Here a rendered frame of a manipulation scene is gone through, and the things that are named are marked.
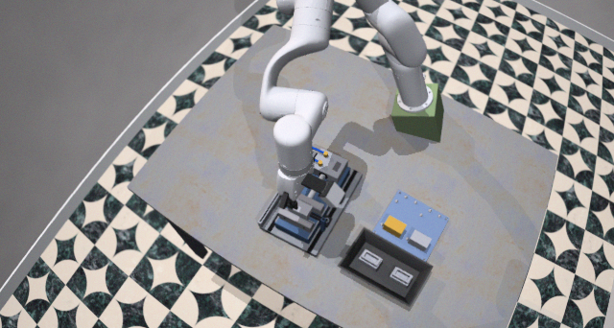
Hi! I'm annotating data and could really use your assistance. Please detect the yellow rectangular block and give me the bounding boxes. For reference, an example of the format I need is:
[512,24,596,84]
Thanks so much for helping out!
[382,216,407,238]

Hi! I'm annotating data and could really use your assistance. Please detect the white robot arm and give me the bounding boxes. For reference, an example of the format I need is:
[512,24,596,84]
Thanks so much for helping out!
[259,0,434,208]

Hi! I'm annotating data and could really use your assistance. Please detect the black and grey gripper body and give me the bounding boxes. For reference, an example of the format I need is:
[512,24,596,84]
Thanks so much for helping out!
[277,158,314,201]

